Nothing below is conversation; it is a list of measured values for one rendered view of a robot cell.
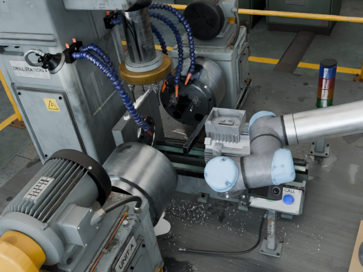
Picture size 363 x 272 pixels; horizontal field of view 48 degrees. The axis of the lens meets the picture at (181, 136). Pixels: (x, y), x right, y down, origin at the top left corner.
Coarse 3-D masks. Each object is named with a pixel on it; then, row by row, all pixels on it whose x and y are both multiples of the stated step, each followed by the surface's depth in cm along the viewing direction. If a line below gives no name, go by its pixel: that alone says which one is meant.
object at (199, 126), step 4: (208, 116) 163; (204, 120) 160; (200, 124) 158; (204, 124) 158; (196, 128) 155; (200, 128) 155; (204, 128) 159; (196, 132) 153; (200, 132) 155; (192, 136) 150; (196, 136) 151; (188, 140) 148; (192, 140) 148; (196, 140) 152; (184, 144) 147; (188, 144) 146; (192, 144) 148; (184, 148) 144; (188, 148) 144; (184, 152) 145; (188, 152) 145
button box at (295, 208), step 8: (288, 192) 119; (296, 192) 118; (256, 200) 121; (264, 200) 121; (280, 200) 119; (296, 200) 118; (264, 208) 123; (272, 208) 119; (280, 208) 119; (288, 208) 118; (296, 208) 117
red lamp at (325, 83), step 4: (320, 80) 151; (324, 80) 150; (328, 80) 149; (332, 80) 149; (320, 84) 152; (324, 84) 151; (328, 84) 150; (332, 84) 150; (324, 88) 151; (328, 88) 151
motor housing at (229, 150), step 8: (248, 128) 141; (240, 136) 139; (248, 136) 138; (224, 144) 142; (232, 144) 141; (240, 144) 140; (248, 144) 139; (208, 152) 143; (224, 152) 140; (232, 152) 139; (240, 152) 138; (208, 160) 144
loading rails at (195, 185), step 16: (160, 144) 170; (176, 144) 168; (176, 160) 168; (192, 160) 165; (192, 176) 156; (304, 176) 149; (192, 192) 161; (208, 192) 158; (304, 192) 142; (240, 208) 152
